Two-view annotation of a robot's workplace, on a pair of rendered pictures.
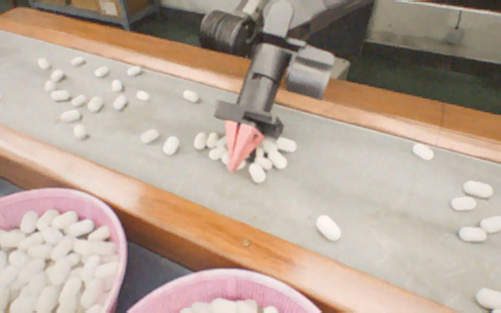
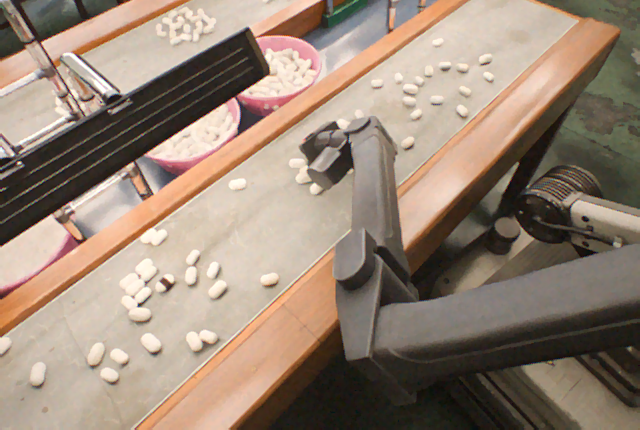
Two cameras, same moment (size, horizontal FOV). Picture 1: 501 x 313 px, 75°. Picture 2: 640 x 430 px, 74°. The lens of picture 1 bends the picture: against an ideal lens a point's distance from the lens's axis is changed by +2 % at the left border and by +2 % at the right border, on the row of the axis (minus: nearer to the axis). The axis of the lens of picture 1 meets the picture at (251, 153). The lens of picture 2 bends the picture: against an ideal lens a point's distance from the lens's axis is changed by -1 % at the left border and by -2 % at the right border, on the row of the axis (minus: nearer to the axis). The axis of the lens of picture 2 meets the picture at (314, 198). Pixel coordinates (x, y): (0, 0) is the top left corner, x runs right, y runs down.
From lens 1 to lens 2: 0.93 m
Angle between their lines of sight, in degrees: 67
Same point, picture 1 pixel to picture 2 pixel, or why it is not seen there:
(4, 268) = (286, 70)
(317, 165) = (292, 204)
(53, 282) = (269, 84)
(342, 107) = not seen: hidden behind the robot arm
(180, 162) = not seen: hidden behind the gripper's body
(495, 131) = (257, 352)
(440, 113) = (303, 321)
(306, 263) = (220, 161)
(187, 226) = (267, 121)
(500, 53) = not seen: outside the picture
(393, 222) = (226, 224)
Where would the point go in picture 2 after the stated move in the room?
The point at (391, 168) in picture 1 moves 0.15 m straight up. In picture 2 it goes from (267, 250) to (256, 207)
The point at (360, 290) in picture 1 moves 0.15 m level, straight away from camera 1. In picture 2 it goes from (195, 176) to (226, 224)
